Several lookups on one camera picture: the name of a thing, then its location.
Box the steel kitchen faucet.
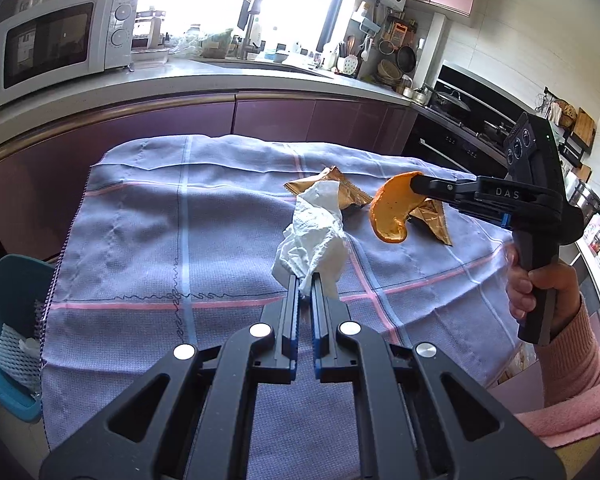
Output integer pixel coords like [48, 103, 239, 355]
[240, 15, 261, 58]

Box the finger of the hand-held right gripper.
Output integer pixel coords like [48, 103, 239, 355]
[410, 172, 482, 206]
[446, 200, 512, 229]

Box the white tray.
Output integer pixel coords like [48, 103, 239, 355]
[130, 47, 171, 66]

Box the white microwave oven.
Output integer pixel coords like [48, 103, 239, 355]
[0, 0, 138, 110]

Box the black wok with lid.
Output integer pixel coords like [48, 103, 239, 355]
[430, 90, 473, 116]

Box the gold foil wrapper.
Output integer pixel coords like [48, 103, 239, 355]
[407, 197, 453, 247]
[284, 166, 371, 211]

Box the purple kitchen counter cabinet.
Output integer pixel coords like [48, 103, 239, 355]
[0, 57, 421, 266]

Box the black round pan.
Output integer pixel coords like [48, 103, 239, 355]
[396, 45, 418, 73]

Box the person's right hand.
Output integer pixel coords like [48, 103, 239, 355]
[505, 247, 583, 341]

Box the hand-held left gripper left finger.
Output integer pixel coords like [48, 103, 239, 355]
[39, 274, 301, 480]

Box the purple checked cloth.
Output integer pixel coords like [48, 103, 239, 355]
[40, 132, 538, 478]

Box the teal plastic bin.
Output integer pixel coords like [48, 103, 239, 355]
[0, 254, 56, 423]

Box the large orange peel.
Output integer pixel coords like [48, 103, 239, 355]
[369, 171, 426, 245]

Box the white foam fruit net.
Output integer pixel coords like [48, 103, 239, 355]
[0, 324, 43, 391]

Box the black kitchen stove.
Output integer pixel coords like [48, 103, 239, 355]
[405, 60, 536, 181]

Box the wooden cutting board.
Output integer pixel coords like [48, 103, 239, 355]
[572, 107, 597, 151]

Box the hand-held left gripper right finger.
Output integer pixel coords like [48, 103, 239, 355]
[311, 272, 566, 480]

